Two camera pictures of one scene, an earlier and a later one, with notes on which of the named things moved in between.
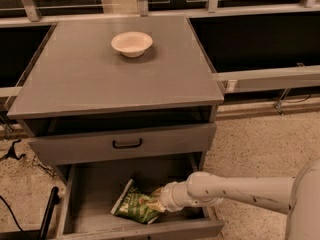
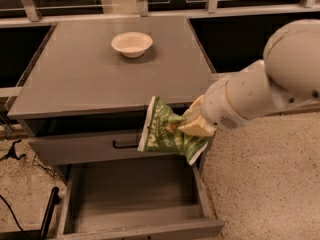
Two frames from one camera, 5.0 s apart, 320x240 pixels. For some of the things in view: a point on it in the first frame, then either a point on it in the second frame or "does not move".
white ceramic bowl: (132, 44) does not move
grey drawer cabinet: (119, 97) does not move
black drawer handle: (126, 146) does not move
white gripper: (169, 196) -> (216, 108)
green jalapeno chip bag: (134, 205) -> (161, 132)
